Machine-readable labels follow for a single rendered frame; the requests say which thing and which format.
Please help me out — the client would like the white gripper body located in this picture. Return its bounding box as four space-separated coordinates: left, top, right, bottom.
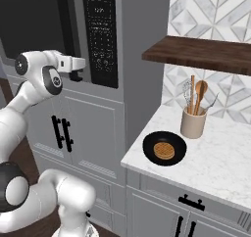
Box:
69 56 87 73

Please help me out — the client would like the black and grey microwave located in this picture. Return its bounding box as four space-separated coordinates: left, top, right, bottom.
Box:
0 0 121 90

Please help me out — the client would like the dark glass microwave door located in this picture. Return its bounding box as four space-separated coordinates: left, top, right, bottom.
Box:
0 0 83 83

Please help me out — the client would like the black bowl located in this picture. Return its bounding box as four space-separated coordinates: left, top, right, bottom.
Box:
142 130 188 167

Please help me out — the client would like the brown round waffle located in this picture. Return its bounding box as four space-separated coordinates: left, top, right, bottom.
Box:
153 141 176 161

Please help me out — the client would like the grey counter cupboard door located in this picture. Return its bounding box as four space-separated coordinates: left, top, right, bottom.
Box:
187 210 251 237
126 185 190 237

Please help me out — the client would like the grey tall cabinet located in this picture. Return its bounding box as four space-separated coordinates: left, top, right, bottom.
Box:
0 0 173 237

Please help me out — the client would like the metal whisk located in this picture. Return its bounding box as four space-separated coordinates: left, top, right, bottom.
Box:
181 80 193 109

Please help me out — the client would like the wooden spatula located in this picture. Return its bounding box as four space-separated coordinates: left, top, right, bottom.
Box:
187 74 196 116

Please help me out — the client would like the dark brown wooden shelf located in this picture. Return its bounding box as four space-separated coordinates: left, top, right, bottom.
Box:
141 34 251 76

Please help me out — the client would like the wooden spoon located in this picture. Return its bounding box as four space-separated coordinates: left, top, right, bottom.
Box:
193 79 209 117

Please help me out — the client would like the beige utensil pot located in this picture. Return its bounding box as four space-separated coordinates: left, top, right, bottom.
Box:
179 107 208 140

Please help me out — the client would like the grey counter drawer front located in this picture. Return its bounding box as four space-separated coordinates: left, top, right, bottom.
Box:
139 173 244 217

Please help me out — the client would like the black microwave door handle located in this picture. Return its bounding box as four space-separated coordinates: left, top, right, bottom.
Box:
54 0 76 58

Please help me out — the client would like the black cupboard door handle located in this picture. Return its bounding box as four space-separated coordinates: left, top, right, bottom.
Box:
51 115 64 150
61 118 75 154

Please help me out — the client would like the black drawer handle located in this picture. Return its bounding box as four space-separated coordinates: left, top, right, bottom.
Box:
177 193 207 213

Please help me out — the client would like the black counter cupboard handle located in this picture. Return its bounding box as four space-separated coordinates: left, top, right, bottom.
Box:
187 220 198 237
175 215 184 237

